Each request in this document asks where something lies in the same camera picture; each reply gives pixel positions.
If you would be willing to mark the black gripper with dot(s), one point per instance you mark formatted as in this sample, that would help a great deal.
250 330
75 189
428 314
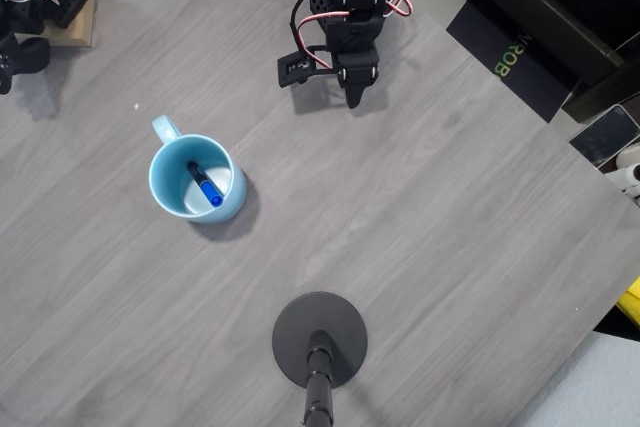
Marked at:
358 73

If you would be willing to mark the blue marker with black barrel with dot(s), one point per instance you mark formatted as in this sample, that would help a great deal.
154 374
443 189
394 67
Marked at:
210 194

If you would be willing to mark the black second robot arm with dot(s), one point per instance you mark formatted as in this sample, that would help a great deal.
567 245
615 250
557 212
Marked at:
25 54

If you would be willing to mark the light blue ceramic mug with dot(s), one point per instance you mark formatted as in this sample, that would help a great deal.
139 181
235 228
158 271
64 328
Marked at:
165 182

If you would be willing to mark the black box with green letters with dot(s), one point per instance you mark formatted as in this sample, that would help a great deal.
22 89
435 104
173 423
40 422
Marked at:
480 27

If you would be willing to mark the black smartphone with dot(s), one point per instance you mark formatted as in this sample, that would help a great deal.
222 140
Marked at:
607 134

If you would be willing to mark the white plastic device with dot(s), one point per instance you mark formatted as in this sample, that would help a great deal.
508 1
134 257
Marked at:
630 157

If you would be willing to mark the wooden base board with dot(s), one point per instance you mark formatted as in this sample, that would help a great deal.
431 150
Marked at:
75 37

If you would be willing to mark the yellow object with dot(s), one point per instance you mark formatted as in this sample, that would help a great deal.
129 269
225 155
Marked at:
632 302

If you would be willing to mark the light grey cloth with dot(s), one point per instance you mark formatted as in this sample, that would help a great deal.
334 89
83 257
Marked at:
600 387

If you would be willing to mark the black gripper camera mount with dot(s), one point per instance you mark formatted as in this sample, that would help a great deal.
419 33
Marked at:
292 69

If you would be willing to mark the black round-base camera stand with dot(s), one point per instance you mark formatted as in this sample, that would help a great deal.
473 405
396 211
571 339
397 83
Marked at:
300 317

